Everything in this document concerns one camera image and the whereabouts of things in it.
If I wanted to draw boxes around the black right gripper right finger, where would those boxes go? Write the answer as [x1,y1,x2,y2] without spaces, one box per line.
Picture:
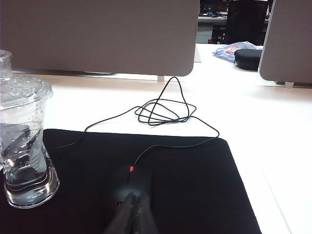
[133,193,161,234]

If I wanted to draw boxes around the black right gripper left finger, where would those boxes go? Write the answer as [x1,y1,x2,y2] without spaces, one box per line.
[104,193,134,234]

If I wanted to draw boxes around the tall clear plastic cup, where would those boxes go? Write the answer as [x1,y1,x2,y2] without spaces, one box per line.
[0,75,60,209]

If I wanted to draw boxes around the medium clear cup with label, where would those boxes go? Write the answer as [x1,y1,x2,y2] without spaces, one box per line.
[0,49,13,81]

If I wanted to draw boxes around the black computer mouse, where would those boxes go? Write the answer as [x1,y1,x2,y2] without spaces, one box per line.
[109,170,154,208]

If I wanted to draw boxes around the black mouse pad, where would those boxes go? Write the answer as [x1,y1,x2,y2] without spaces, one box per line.
[0,128,263,234]

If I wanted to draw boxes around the wide brown desk divider panel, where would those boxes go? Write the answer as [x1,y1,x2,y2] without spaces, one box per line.
[0,0,200,82]

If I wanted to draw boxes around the blue and red plastic bag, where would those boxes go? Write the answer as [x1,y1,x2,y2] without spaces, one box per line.
[212,41,264,65]

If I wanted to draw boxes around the black round pouch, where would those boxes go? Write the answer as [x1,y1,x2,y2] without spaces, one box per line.
[234,48,264,72]

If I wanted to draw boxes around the black office chair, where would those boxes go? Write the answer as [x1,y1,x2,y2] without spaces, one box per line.
[225,0,269,46]

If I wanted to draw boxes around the grey right divider panel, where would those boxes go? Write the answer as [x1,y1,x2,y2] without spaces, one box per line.
[258,0,312,89]

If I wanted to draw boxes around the thin black mouse cable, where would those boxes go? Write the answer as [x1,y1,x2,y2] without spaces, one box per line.
[47,76,220,183]

